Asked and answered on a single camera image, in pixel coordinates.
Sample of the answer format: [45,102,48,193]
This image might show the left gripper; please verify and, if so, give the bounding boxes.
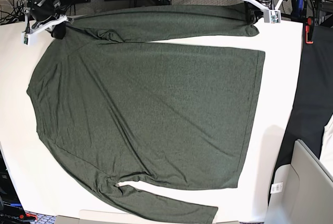
[244,0,275,24]

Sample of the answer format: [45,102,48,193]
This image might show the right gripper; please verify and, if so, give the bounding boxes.
[25,0,66,39]

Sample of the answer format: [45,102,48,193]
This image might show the green long-sleeve shirt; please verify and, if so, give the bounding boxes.
[27,4,265,223]

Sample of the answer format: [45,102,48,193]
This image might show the orange black clamp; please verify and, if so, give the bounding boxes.
[305,17,315,44]

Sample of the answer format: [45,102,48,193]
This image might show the beige plastic bin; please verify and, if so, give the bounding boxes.
[264,139,332,224]

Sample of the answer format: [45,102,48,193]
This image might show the orange black box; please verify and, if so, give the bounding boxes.
[0,153,38,223]

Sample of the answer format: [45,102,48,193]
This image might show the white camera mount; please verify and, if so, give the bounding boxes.
[228,0,284,23]
[21,15,74,46]

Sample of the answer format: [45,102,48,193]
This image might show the blue handled tool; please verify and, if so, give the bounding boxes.
[297,0,304,14]

